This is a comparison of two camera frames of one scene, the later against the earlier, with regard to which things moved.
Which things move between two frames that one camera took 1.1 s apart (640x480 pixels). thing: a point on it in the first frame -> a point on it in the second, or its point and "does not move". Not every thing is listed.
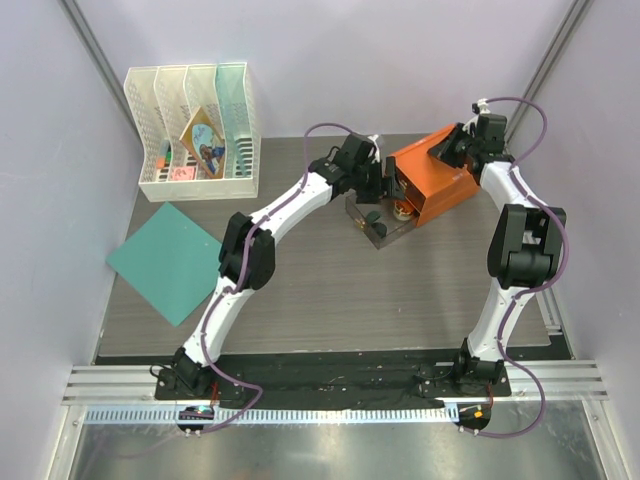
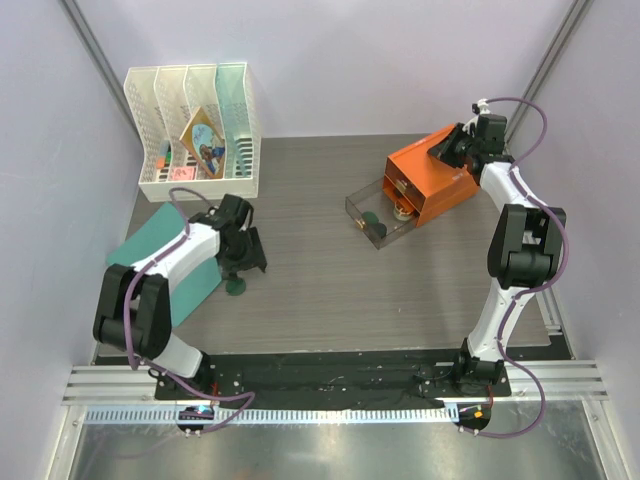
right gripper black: (458, 145) does not move
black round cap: (380, 229) does not move
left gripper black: (375, 193) -> (231, 268)
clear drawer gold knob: (378, 221) does not move
